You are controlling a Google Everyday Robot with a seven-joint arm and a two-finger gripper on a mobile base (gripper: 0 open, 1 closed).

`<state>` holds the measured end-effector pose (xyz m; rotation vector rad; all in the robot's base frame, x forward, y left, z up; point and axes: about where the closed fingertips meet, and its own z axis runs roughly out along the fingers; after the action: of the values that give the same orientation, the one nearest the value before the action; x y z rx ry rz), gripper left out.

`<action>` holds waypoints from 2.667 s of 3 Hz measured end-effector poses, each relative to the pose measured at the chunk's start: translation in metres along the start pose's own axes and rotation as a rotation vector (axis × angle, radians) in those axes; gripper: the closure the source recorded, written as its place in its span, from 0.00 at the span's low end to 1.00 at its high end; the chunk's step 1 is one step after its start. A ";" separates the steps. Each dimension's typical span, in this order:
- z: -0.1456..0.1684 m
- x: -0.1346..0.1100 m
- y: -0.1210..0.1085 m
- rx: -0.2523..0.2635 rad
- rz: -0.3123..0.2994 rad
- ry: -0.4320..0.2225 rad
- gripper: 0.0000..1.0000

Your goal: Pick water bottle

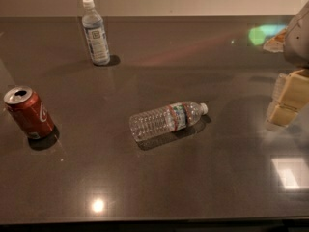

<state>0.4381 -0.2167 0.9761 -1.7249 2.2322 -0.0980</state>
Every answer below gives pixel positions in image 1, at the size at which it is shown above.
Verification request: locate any clear lying water bottle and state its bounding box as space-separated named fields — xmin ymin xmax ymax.
xmin=129 ymin=101 xmax=209 ymax=142

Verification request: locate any red soda can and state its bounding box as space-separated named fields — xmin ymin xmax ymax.
xmin=4 ymin=86 xmax=54 ymax=140

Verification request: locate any upright blue-label water bottle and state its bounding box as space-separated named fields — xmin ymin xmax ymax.
xmin=82 ymin=0 xmax=110 ymax=66

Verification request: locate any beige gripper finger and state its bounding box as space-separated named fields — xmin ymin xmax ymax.
xmin=272 ymin=73 xmax=287 ymax=101
xmin=266 ymin=69 xmax=309 ymax=128

